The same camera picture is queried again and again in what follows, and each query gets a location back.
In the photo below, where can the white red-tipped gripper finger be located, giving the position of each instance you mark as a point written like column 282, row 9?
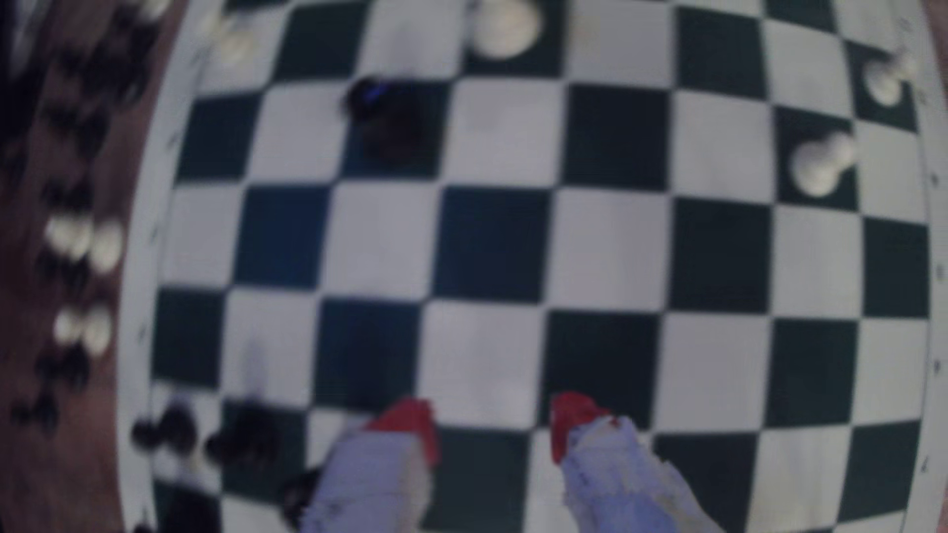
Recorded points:
column 615, row 481
column 370, row 481

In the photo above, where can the black queen chess piece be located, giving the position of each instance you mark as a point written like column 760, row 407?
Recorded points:
column 298, row 497

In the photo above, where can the black pawn chess piece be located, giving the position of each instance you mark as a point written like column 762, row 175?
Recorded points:
column 248, row 440
column 174, row 429

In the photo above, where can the white queen chess piece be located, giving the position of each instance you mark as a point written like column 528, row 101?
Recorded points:
column 507, row 29

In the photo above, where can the green and white chessboard mat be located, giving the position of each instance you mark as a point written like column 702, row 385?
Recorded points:
column 489, row 244

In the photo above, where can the black pawn lower left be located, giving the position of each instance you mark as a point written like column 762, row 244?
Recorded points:
column 392, row 122

